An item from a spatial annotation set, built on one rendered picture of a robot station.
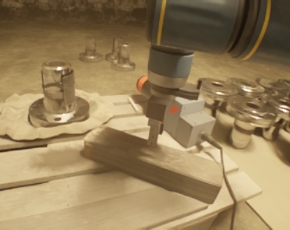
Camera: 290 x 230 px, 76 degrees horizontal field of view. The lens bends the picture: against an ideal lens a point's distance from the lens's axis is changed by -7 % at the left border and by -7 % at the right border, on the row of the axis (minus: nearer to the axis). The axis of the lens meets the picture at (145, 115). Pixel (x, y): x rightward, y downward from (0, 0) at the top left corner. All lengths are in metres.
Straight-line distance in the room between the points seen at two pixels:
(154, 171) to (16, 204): 0.39
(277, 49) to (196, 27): 0.12
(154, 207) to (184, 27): 0.46
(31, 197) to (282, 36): 0.66
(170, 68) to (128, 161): 0.32
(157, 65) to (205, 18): 0.21
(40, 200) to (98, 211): 0.17
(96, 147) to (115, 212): 0.22
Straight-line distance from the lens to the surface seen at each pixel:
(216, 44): 0.31
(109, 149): 0.65
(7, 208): 0.65
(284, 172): 1.22
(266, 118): 1.07
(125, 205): 0.58
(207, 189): 0.63
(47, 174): 0.70
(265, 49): 0.33
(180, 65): 0.47
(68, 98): 0.86
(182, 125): 0.81
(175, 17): 0.29
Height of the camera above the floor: 0.64
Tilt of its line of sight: 30 degrees down
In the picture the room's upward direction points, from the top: 9 degrees clockwise
